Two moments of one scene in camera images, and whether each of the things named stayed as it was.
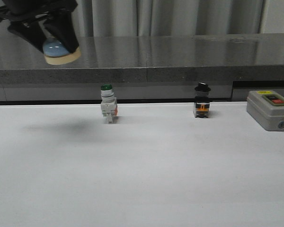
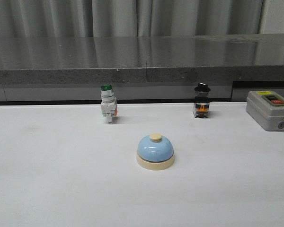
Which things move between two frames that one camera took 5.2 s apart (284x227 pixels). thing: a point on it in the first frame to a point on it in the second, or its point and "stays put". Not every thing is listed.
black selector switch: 202,102 stays put
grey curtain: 172,18 stays put
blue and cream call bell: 56,53 to 155,152
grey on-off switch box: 271,109 stays put
